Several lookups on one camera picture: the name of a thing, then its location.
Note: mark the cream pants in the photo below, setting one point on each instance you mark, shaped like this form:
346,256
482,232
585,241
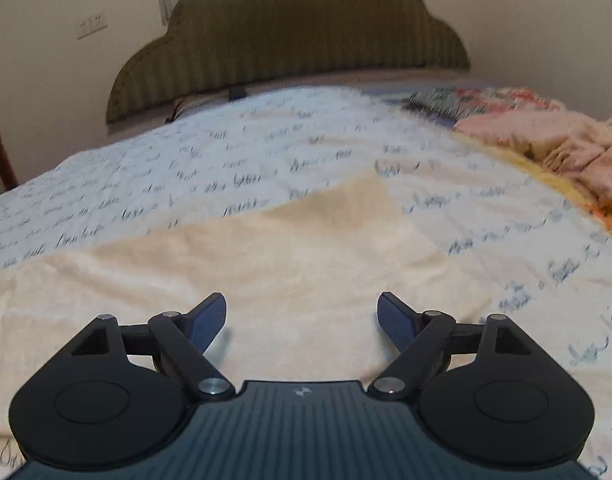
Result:
266,260

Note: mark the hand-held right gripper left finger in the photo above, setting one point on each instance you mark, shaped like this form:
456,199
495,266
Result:
209,321

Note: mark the white script-print blanket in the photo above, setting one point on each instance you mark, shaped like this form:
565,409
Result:
266,140

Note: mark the striped pillow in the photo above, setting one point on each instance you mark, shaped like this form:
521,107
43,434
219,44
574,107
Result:
190,105

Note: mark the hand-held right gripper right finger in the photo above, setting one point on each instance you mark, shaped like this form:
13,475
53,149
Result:
396,322

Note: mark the small black object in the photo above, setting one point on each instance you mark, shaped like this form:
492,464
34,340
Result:
237,93

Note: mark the pink clothes pile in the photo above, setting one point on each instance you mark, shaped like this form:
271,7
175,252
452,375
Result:
561,135

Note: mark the white wall socket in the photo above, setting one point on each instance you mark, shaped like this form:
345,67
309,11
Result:
84,28
99,22

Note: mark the green padded headboard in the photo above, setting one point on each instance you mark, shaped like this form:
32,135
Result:
296,35

